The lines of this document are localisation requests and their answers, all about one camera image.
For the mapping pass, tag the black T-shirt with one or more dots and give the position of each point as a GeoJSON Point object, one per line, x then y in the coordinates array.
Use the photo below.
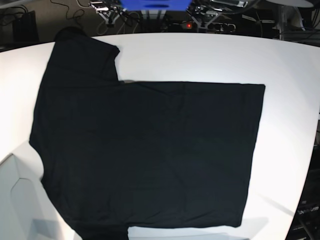
{"type": "Point", "coordinates": [142, 154]}

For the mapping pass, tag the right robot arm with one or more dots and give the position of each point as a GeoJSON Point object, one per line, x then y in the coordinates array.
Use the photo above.
{"type": "Point", "coordinates": [109, 10]}

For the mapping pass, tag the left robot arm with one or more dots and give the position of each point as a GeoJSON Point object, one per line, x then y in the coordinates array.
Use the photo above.
{"type": "Point", "coordinates": [205, 12]}

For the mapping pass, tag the black power strip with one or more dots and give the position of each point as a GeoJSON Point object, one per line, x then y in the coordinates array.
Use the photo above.
{"type": "Point", "coordinates": [192, 27]}

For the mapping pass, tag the blue plastic bin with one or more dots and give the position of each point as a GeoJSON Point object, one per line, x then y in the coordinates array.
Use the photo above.
{"type": "Point", "coordinates": [168, 5]}

